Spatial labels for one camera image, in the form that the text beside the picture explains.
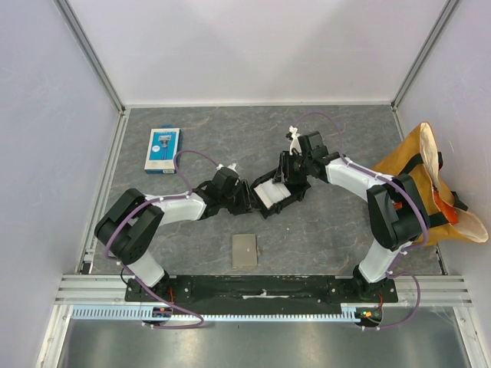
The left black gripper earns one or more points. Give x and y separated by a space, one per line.
248 202

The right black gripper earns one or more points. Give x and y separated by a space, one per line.
288 173

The black plastic card box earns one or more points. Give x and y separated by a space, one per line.
297 191

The grey card holder wallet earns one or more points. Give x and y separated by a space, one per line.
244 251

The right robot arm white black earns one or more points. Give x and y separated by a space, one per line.
395 209

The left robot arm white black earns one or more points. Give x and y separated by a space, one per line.
128 227

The white card stack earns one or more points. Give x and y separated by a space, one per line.
271 193

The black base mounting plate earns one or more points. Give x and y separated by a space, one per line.
270 294

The blue razor package box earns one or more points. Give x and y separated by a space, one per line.
164 144

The yellow tote bag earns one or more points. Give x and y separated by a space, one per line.
419 157

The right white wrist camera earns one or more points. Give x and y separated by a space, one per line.
293 136

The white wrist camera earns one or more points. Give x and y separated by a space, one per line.
293 136
230 167

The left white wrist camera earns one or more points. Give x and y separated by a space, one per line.
230 167

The grey slotted cable duct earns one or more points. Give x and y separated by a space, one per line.
157 314

